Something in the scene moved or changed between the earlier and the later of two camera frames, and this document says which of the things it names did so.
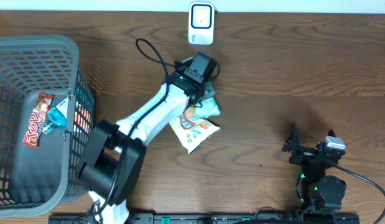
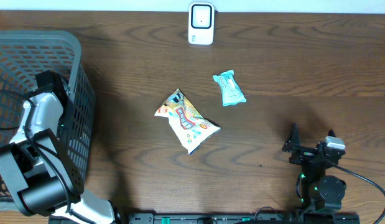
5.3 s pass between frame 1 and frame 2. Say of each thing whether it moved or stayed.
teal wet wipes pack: moved
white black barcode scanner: stayed
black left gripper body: moved
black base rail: stayed
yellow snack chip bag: stayed
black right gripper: stayed
